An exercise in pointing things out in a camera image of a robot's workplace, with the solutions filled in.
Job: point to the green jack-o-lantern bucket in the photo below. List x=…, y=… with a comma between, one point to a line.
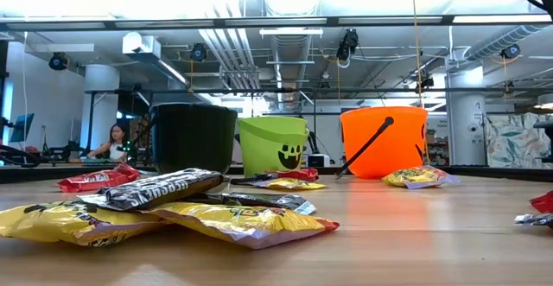
x=263, y=148

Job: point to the leaf-patterned wall panel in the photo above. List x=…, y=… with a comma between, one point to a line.
x=514, y=141

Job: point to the yellow Sour Patch Kids pack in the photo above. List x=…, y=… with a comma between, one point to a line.
x=242, y=225
x=289, y=185
x=415, y=177
x=65, y=225

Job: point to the computer monitor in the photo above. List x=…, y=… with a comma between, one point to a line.
x=22, y=127

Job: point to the orange jack-o-lantern bucket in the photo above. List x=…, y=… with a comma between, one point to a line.
x=402, y=143

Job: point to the black ceiling-hung camera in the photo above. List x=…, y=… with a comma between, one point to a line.
x=198, y=52
x=425, y=84
x=58, y=61
x=510, y=52
x=347, y=44

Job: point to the black background frame beam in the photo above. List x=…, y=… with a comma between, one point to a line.
x=389, y=90

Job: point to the black plastic bucket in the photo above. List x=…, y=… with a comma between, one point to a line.
x=194, y=139

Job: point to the black table frame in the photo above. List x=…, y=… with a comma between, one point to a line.
x=497, y=173

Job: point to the white round column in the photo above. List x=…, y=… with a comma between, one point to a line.
x=466, y=117
x=101, y=104

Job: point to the small white box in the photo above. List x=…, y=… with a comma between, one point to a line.
x=319, y=160

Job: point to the silver ventilation duct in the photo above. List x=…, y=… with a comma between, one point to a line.
x=501, y=42
x=290, y=57

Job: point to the person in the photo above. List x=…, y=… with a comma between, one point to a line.
x=116, y=145

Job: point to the black background robot arm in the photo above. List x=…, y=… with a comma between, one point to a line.
x=65, y=151

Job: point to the black overhead frame beam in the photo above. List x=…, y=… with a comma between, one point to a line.
x=108, y=25

